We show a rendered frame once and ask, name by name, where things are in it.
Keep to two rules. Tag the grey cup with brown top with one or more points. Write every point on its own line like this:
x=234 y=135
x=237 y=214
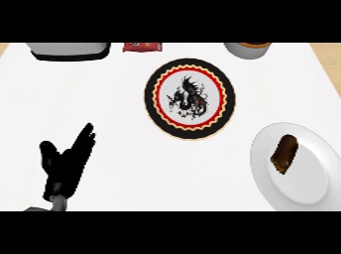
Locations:
x=248 y=49

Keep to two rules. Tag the brown sweet potato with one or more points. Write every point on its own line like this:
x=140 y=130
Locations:
x=284 y=153

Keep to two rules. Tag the black red patterned plate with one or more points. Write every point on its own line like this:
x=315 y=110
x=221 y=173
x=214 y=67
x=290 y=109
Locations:
x=190 y=98

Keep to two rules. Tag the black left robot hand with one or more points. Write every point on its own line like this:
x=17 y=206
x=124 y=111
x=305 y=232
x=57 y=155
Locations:
x=63 y=162

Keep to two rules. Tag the red snack packet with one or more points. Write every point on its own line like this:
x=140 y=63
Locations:
x=141 y=47

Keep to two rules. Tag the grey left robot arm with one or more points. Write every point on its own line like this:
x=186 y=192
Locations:
x=54 y=205

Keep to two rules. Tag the grey black appliance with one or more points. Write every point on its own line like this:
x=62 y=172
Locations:
x=69 y=51

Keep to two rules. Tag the plain white plate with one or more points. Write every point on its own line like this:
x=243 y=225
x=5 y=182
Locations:
x=301 y=168

